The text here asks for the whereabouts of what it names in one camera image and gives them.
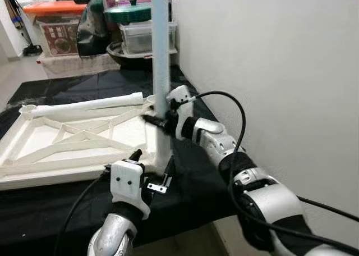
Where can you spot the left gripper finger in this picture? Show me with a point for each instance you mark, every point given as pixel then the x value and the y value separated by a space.
pixel 169 172
pixel 135 155

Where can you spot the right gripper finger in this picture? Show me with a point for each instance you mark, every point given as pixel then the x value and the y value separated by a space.
pixel 154 120

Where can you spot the white plastic table leg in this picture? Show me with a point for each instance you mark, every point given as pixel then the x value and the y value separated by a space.
pixel 161 54
pixel 78 104

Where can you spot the black tablecloth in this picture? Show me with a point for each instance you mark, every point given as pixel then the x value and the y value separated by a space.
pixel 190 183

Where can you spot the black wok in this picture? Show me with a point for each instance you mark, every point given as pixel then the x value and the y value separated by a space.
pixel 126 59

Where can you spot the clear plastic storage box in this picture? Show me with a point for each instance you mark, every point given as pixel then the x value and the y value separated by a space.
pixel 137 38

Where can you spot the beige stone bench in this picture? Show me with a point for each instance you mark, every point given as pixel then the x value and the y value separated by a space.
pixel 73 66

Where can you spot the black plastic bag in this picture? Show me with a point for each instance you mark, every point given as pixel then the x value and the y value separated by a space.
pixel 95 26

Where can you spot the green plastic lid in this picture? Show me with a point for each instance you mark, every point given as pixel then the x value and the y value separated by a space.
pixel 129 12

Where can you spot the orange lid storage box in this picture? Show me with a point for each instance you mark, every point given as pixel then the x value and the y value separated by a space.
pixel 56 31

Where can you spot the black floor mop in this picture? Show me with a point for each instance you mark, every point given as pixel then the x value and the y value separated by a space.
pixel 31 49

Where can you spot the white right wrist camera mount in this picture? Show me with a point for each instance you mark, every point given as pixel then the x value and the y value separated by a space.
pixel 180 101

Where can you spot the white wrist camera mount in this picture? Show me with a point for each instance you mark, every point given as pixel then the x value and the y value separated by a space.
pixel 180 101
pixel 126 183

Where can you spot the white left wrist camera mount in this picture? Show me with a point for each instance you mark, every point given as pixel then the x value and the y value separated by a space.
pixel 126 183

